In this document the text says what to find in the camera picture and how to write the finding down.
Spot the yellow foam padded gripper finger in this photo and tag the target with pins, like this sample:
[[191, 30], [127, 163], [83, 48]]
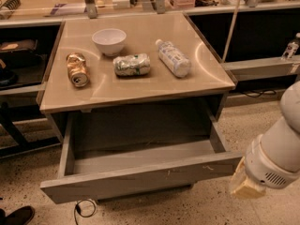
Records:
[[242, 186]]

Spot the black shoe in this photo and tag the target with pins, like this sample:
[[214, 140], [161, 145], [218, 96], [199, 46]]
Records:
[[21, 216]]

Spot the small bottle on shelf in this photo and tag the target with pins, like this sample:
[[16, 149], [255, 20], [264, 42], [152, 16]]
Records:
[[291, 47]]

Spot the clear plastic water bottle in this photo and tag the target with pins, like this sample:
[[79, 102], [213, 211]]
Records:
[[173, 58]]

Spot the grey drawer cabinet with top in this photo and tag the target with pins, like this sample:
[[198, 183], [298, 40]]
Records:
[[135, 102]]

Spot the crumpled green white chip bag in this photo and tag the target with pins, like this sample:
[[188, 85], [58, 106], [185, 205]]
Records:
[[131, 65]]

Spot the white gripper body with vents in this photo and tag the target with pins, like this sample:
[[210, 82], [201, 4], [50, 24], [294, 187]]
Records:
[[262, 169]]

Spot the white ceramic bowl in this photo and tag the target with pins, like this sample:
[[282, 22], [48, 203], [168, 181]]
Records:
[[110, 41]]

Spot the thin wooden pole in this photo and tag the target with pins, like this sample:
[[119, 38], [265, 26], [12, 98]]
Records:
[[230, 34]]

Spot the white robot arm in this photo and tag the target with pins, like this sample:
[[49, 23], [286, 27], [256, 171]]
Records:
[[273, 159]]

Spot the black coiled spring object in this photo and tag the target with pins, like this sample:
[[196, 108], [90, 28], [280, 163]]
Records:
[[9, 7]]

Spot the grey top drawer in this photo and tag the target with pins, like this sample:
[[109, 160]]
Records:
[[137, 148]]

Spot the crushed golden soda can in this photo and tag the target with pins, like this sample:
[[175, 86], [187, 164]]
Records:
[[77, 69]]

